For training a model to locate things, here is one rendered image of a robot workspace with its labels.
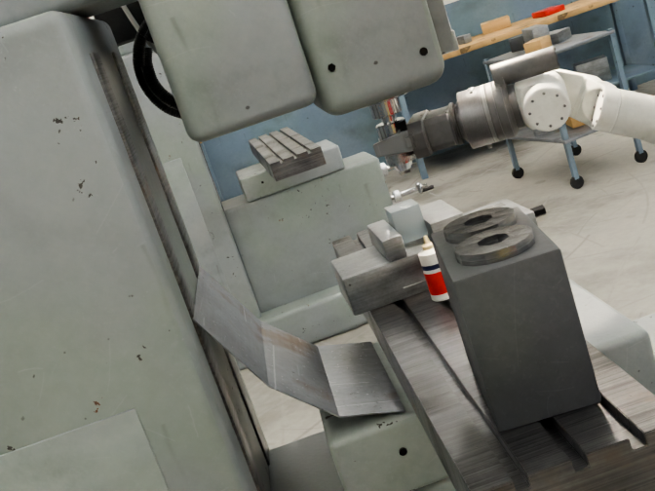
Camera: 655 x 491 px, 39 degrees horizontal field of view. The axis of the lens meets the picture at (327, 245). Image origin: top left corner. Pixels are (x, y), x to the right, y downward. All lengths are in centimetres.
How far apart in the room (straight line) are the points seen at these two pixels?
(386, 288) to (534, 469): 65
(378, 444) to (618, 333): 39
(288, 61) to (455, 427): 54
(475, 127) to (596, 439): 54
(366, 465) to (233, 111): 54
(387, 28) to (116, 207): 45
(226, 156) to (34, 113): 677
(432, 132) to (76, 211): 53
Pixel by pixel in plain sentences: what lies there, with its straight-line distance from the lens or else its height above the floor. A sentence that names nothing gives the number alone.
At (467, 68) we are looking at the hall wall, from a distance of 815.
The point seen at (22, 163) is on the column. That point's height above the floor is 140.
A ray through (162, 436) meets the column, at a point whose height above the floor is 100.
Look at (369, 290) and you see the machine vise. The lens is 156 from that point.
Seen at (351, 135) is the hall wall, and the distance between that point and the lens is 799.
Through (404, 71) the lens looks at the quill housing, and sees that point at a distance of 131.
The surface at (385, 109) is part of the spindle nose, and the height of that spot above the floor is 129.
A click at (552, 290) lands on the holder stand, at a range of 101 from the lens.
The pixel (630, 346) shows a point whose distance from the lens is 142.
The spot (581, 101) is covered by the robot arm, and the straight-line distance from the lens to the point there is 143.
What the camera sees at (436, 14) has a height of 140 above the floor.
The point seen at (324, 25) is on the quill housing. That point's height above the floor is 144.
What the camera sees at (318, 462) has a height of 76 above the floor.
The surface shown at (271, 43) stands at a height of 144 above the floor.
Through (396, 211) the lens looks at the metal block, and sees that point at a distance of 158.
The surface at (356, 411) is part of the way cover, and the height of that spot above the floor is 90.
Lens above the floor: 145
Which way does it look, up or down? 14 degrees down
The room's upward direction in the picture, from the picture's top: 19 degrees counter-clockwise
